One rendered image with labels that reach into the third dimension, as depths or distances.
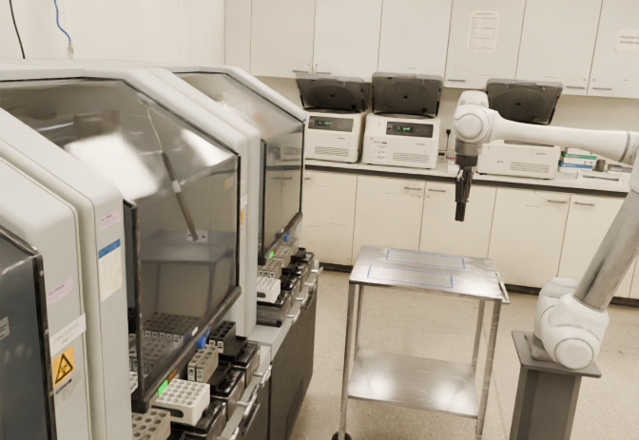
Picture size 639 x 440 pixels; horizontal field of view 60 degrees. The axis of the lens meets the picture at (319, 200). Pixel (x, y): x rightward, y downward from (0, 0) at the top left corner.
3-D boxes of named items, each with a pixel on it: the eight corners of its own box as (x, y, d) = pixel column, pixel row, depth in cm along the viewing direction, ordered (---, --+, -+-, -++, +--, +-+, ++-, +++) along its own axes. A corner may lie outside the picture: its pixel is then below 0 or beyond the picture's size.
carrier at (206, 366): (211, 363, 159) (211, 344, 157) (218, 364, 158) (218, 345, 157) (196, 386, 147) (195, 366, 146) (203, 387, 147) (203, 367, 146)
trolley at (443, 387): (330, 450, 245) (341, 277, 224) (345, 392, 289) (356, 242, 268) (486, 479, 233) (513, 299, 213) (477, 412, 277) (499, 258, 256)
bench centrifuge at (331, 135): (285, 158, 431) (288, 73, 415) (304, 146, 490) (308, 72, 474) (356, 164, 420) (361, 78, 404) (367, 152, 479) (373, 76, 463)
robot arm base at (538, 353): (571, 336, 211) (573, 323, 210) (587, 367, 190) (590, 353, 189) (521, 330, 214) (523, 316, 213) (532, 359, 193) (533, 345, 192)
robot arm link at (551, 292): (576, 330, 204) (587, 275, 199) (585, 354, 187) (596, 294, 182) (530, 322, 208) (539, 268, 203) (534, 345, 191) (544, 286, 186)
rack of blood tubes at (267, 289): (195, 296, 206) (195, 280, 204) (205, 285, 215) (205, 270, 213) (273, 306, 200) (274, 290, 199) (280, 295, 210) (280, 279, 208)
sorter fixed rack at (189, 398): (82, 410, 138) (81, 388, 137) (105, 388, 148) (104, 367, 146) (195, 430, 133) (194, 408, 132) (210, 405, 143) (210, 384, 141)
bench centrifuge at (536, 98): (476, 174, 406) (488, 78, 389) (471, 160, 465) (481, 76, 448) (556, 181, 396) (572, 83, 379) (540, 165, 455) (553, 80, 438)
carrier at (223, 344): (229, 338, 173) (230, 320, 172) (236, 338, 173) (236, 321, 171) (216, 356, 162) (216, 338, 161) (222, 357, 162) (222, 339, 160)
